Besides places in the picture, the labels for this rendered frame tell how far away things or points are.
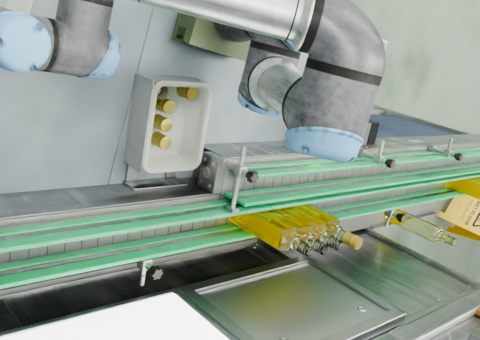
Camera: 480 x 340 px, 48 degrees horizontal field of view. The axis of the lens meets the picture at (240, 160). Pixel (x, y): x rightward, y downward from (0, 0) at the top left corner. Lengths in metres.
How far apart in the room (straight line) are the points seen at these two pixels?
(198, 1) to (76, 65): 0.20
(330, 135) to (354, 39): 0.14
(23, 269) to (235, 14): 0.66
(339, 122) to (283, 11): 0.18
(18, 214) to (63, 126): 0.23
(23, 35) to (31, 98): 0.48
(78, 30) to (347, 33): 0.38
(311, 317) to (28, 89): 0.81
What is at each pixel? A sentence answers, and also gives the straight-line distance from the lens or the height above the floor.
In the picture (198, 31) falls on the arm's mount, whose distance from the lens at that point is 1.31.
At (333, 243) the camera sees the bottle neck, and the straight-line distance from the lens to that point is 1.42.
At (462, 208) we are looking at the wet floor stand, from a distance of 4.72.
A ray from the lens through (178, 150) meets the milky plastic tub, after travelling 1.43.
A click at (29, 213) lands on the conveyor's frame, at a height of 0.87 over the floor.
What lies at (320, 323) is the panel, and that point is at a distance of 1.32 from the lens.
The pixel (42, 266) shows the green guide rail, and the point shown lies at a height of 0.92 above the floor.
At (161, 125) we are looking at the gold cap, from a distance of 1.32.
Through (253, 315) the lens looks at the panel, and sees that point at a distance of 1.28.
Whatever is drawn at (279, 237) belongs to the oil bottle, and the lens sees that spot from 1.35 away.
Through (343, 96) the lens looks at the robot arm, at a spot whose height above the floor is 1.39.
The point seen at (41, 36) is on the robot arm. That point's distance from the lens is 0.77.
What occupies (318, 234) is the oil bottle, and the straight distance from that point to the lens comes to 1.43.
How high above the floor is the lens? 1.86
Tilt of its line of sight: 44 degrees down
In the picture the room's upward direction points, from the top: 116 degrees clockwise
